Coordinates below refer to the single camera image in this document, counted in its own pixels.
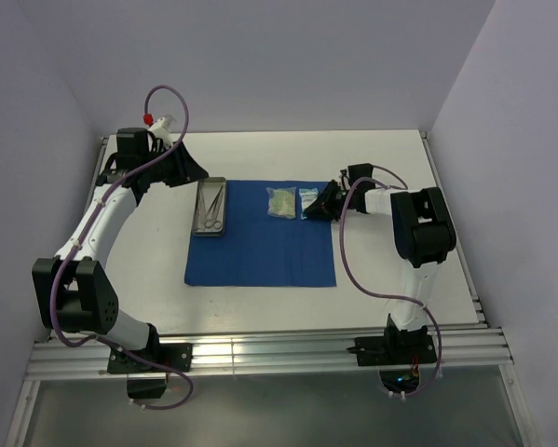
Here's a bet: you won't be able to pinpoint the white teal gauze packet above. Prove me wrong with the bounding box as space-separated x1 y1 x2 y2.
298 188 319 220

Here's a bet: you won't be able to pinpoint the green printed glove packet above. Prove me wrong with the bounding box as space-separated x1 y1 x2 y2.
266 187 296 219

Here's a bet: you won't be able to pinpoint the metal scissors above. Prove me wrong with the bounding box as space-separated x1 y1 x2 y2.
207 185 225 231

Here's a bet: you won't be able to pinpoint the metal instrument tray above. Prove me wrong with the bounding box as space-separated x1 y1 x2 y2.
191 177 227 237

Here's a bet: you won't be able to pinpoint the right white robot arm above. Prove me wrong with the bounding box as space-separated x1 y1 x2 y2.
303 163 456 366

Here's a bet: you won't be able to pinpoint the blue surgical cloth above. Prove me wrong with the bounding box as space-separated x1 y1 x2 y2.
184 180 336 288

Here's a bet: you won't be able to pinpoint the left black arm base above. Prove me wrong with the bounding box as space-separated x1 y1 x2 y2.
107 343 194 401

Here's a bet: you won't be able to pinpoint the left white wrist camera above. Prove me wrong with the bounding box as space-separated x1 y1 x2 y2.
147 114 176 146

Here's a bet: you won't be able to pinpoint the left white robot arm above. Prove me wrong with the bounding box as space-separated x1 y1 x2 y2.
32 121 208 361

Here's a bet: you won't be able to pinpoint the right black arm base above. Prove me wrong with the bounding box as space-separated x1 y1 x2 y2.
347 328 437 393

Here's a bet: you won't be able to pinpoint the aluminium front rail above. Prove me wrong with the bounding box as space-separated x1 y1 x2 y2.
25 325 513 381

